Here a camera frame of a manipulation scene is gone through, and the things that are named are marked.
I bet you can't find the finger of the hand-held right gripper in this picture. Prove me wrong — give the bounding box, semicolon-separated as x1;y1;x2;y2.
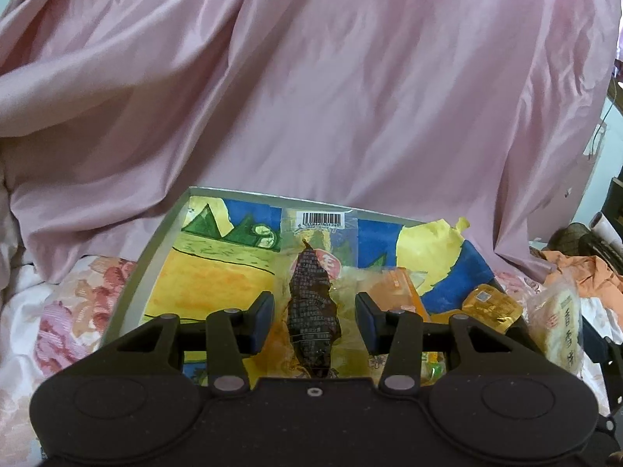
579;316;623;370

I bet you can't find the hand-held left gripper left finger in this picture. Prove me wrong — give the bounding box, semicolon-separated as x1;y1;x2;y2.
117;291;276;396

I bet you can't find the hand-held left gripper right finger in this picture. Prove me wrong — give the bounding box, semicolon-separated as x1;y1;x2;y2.
354;292;512;396

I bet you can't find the round rice cracker packet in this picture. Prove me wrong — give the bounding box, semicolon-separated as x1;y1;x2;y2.
527;272;585;380

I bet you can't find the clear packet with dark snack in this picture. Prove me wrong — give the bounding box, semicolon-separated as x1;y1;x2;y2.
280;207;361;380

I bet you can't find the orange snack packet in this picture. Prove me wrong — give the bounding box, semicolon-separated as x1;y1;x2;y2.
363;267;431;323

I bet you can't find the golden snack packet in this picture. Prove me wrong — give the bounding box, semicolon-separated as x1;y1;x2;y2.
461;283;525;334

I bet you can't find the grey cardboard box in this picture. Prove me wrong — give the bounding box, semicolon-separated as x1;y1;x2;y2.
100;186;546;390

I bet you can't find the orange cloth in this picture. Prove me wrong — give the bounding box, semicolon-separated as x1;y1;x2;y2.
533;248;623;312

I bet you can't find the brown round object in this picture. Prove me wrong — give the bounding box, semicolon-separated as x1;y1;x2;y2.
547;223;599;255

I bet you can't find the rolled white paper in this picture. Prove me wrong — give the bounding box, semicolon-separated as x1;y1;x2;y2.
589;211;623;249

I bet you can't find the pink curtain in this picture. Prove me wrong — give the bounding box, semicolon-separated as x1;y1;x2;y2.
0;0;623;285

